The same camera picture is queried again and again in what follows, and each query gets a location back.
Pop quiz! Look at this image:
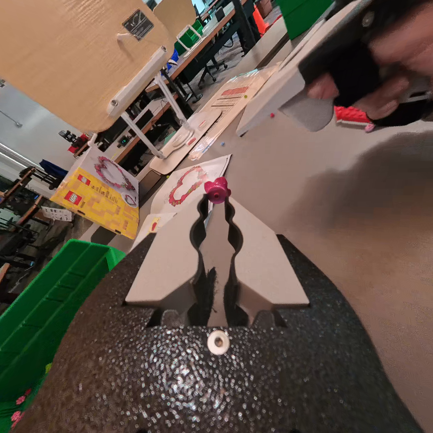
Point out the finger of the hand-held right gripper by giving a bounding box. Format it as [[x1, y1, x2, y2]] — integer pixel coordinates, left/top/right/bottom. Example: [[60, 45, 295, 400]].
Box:
[[279, 0, 373, 73], [236, 62, 335, 137]]

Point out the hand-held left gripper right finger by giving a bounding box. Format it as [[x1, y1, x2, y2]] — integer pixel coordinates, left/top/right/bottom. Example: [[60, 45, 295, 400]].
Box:
[[223, 197, 310, 327]]

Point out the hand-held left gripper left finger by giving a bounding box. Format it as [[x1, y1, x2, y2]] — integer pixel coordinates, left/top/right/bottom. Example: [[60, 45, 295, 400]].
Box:
[[124, 193, 217, 327]]

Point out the magenta lego flower piece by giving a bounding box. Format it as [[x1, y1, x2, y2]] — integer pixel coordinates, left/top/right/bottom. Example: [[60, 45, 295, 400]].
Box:
[[204, 177, 232, 204]]

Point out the yellow lego box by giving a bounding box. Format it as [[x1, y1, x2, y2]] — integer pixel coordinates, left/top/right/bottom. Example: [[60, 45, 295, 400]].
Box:
[[50, 147, 140, 240]]

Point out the lego instruction booklet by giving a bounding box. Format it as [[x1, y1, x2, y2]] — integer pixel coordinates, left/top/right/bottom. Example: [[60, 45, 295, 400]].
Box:
[[130, 154, 233, 252]]

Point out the pile of small lego pieces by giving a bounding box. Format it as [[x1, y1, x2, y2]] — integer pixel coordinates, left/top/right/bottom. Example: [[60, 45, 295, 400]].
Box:
[[8, 362, 55, 432]]

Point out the person's right hand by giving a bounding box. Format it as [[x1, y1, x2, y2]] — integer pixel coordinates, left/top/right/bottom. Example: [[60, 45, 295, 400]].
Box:
[[306, 29, 433, 120]]

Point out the green plastic bin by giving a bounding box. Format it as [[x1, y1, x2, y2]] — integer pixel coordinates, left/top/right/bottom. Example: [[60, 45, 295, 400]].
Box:
[[0, 238, 126, 433], [277, 0, 336, 40]]

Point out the clear plastic bag with sheet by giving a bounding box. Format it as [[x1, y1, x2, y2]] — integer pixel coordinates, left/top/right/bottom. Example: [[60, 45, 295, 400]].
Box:
[[189, 64, 283, 161]]

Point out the black office chair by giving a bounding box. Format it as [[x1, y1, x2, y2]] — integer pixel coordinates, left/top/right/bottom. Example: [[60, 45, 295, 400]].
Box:
[[198, 56, 228, 89]]

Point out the orange traffic cone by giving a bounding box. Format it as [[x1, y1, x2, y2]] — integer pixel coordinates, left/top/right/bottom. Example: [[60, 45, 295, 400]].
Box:
[[253, 5, 271, 35]]

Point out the long wooden desk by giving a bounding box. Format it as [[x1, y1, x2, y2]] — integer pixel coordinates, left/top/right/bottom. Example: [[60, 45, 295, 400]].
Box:
[[145, 0, 261, 102]]

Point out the white printed paper sheet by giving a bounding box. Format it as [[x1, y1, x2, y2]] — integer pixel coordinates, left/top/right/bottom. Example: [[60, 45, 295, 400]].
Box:
[[41, 206, 74, 222]]

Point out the plywood panel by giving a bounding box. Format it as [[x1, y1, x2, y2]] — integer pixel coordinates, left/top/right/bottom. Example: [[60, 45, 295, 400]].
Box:
[[153, 0, 197, 31]]

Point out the wooden chair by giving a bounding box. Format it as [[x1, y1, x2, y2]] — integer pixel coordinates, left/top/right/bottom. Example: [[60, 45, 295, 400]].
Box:
[[0, 0, 224, 176]]

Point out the red lego heart frame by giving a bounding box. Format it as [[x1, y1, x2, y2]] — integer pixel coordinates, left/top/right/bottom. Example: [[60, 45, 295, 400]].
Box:
[[334, 106, 377, 132]]

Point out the green bin with white frame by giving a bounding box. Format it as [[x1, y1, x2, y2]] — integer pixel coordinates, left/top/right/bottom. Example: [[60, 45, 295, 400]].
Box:
[[174, 20, 204, 57]]

